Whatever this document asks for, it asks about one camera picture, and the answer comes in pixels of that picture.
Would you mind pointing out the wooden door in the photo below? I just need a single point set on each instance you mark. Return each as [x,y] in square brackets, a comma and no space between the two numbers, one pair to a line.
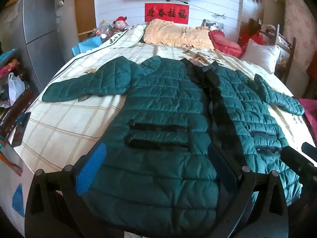
[86,14]

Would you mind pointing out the yellow frilled pillow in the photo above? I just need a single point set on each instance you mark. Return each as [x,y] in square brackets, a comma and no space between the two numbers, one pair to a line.
[173,34]

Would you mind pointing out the white plastic bag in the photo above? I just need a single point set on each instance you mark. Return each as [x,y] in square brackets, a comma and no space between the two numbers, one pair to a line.
[16,88]

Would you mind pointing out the red heart-shaped pillow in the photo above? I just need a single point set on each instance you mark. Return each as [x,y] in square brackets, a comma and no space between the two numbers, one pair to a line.
[224,43]

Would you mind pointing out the floral checkered bedsheet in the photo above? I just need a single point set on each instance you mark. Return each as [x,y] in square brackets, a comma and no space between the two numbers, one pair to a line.
[62,129]

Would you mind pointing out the pile of small toys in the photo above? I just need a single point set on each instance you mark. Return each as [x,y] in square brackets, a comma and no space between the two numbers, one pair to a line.
[104,28]

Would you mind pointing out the framed photo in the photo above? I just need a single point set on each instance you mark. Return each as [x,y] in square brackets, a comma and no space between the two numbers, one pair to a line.
[214,24]

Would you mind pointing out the red wall banner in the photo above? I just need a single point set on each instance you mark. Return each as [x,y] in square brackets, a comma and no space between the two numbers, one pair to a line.
[167,13]

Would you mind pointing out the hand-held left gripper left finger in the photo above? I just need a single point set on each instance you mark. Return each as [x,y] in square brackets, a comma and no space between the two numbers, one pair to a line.
[91,168]

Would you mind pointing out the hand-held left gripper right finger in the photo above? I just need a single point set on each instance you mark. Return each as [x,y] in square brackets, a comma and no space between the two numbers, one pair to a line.
[223,171]

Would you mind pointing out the magenta cloth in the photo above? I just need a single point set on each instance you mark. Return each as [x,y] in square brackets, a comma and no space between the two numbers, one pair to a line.
[310,114]

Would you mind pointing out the wooden chair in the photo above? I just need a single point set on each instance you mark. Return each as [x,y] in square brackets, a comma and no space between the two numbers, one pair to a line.
[287,62]

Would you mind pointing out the stack of colourful cloths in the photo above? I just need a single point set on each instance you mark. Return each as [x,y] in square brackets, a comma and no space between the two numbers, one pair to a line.
[8,64]

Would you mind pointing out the white pillow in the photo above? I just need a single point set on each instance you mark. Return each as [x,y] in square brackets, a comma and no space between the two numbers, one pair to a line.
[261,54]

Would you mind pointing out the dark wooden cabinet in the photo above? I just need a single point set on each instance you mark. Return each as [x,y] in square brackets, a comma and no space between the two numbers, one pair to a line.
[17,114]

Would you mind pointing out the blue paper bag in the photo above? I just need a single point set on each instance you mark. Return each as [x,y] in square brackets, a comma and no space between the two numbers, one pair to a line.
[86,45]

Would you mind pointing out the grey refrigerator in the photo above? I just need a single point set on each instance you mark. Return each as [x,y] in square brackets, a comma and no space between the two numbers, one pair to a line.
[39,37]

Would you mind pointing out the red cloth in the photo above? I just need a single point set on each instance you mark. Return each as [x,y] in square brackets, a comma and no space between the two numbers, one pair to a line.
[252,38]

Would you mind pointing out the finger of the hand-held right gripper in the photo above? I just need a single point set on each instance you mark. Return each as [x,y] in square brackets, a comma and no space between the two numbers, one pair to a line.
[309,148]
[293,157]

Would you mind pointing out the stuffed toy with red hat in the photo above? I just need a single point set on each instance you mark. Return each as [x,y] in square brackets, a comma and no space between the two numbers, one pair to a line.
[120,23]

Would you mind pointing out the green quilted jacket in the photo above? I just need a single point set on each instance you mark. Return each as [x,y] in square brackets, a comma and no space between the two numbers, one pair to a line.
[161,104]

